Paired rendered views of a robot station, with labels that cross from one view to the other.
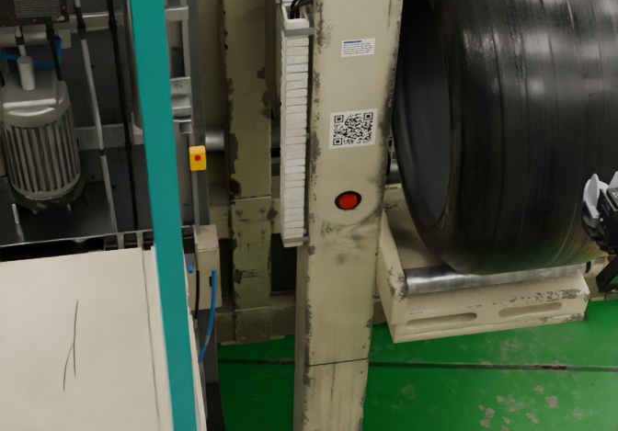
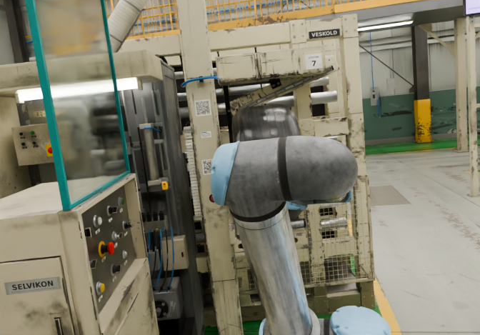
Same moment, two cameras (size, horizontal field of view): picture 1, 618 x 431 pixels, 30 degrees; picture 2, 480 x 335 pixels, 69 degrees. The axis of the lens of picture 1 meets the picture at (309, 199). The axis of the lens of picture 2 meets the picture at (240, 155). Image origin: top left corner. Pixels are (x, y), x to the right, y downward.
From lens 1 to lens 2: 1.10 m
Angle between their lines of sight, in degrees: 38
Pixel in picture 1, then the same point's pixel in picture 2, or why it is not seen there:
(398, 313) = (232, 237)
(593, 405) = not seen: outside the picture
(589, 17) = (272, 113)
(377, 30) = (211, 128)
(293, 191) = (195, 194)
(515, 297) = not seen: hidden behind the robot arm
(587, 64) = (271, 123)
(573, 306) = (302, 240)
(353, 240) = (218, 216)
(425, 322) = not seen: hidden behind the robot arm
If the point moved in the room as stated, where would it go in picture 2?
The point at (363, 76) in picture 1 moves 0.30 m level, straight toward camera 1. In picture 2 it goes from (209, 146) to (186, 155)
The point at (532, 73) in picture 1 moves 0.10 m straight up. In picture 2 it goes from (253, 126) to (251, 103)
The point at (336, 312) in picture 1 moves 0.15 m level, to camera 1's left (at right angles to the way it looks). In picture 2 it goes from (218, 253) to (190, 253)
